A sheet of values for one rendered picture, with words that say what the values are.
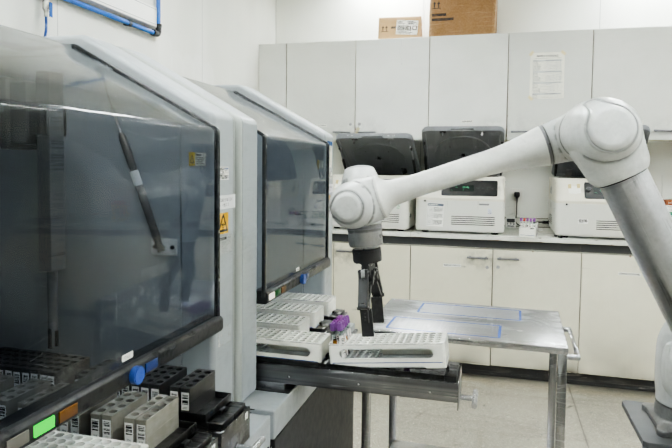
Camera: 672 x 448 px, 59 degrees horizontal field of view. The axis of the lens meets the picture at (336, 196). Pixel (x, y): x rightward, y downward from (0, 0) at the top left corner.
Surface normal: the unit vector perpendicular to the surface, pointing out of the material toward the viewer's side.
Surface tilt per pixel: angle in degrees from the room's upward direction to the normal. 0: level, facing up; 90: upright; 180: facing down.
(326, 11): 90
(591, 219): 90
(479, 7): 90
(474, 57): 90
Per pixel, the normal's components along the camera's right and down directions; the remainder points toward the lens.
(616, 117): -0.23, -0.04
